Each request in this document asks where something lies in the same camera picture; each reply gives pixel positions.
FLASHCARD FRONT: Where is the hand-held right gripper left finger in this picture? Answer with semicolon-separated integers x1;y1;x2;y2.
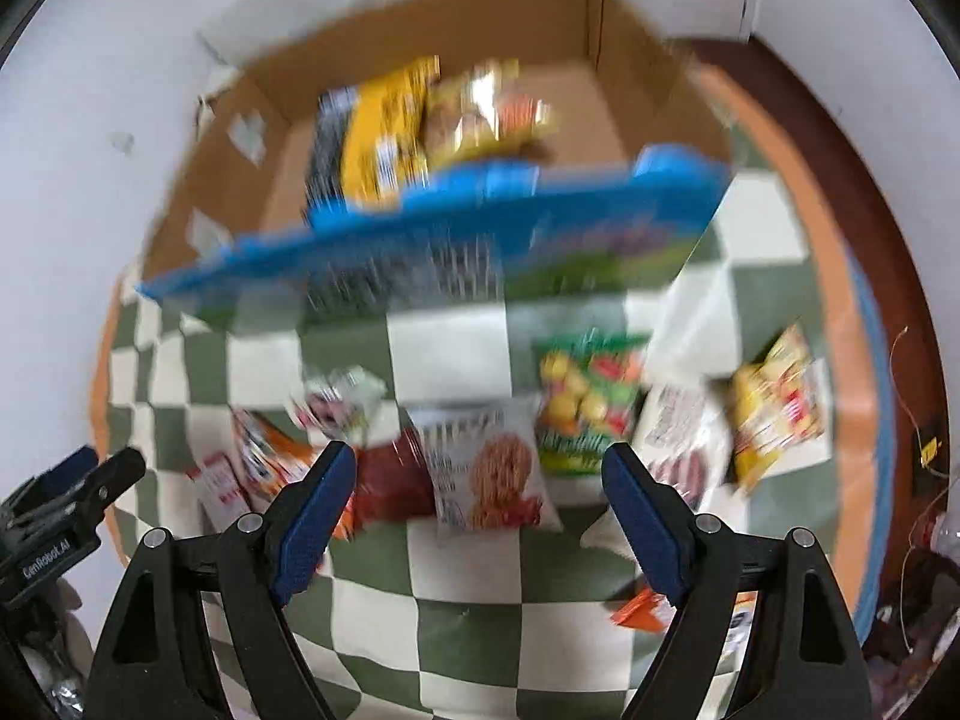
88;441;358;720

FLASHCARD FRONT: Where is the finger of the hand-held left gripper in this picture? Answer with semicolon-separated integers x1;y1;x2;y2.
30;446;98;496
71;448;147;518

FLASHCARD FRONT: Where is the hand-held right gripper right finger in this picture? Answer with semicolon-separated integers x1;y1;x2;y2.
602;442;875;720

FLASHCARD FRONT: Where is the small white pink snack packet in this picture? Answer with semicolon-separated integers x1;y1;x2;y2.
292;367;391;440

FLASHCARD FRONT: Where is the yellow snack packet red label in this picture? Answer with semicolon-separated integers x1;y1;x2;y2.
727;322;830;492

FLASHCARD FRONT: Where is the cardboard box with blue side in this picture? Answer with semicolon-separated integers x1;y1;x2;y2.
135;0;740;331

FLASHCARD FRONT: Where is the person's left forearm fuzzy sleeve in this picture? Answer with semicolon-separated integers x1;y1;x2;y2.
30;577;98;683

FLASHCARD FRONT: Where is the orange white snack packet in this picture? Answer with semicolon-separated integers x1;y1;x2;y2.
232;409;353;541

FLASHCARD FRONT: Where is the small orange snack packet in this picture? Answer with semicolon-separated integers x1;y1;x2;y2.
609;589;676;635

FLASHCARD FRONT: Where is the dark red snack packet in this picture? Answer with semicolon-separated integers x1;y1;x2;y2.
349;427;436;537

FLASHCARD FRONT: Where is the white packet with dark print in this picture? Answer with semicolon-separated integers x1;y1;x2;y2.
634;382;732;511

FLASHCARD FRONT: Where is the crinkled silver foil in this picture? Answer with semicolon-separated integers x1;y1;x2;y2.
41;671;87;717

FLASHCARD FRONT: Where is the green fruit candy packet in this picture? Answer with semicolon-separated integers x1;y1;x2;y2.
532;330;650;477

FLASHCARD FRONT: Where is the white cookie snack packet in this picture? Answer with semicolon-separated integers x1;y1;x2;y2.
409;401;563;537

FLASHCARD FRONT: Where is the green white checkered mat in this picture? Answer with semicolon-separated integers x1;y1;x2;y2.
88;52;897;720

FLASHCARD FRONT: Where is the dark clutter pile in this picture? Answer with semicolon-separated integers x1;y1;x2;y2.
862;495;960;713

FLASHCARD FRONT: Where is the black white snack packet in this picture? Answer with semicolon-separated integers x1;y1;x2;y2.
304;86;361;211

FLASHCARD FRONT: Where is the yellow black snack packet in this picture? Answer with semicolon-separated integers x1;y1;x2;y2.
341;56;443;203

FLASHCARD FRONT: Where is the gold snack packet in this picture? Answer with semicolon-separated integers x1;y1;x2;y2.
424;60;560;166

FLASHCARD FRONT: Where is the thin wire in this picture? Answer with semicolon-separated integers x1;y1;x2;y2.
889;326;960;481

